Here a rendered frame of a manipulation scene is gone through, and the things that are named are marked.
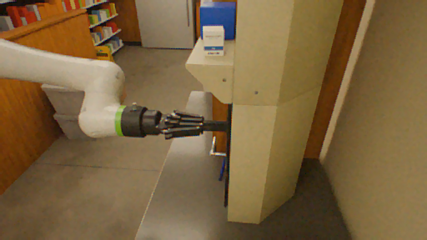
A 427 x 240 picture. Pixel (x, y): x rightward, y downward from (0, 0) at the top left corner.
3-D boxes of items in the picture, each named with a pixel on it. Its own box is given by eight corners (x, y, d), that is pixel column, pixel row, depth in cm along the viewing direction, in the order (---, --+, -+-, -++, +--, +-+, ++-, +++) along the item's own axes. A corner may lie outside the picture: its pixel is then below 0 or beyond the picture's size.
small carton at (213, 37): (222, 49, 68) (222, 26, 65) (223, 56, 64) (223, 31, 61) (203, 49, 68) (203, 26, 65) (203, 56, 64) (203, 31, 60)
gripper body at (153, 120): (139, 119, 69) (173, 121, 69) (148, 104, 76) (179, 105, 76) (143, 141, 74) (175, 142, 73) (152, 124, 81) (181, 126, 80)
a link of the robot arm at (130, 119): (136, 127, 82) (124, 145, 75) (128, 95, 76) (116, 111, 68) (154, 128, 82) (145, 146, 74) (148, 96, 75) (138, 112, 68)
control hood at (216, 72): (235, 60, 90) (237, 30, 85) (232, 104, 63) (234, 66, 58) (203, 59, 91) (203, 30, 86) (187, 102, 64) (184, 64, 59)
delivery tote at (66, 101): (114, 92, 311) (108, 65, 293) (90, 117, 261) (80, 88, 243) (82, 90, 314) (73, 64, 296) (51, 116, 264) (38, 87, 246)
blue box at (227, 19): (234, 32, 83) (236, 1, 78) (233, 40, 75) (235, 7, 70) (204, 31, 84) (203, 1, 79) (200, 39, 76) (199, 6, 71)
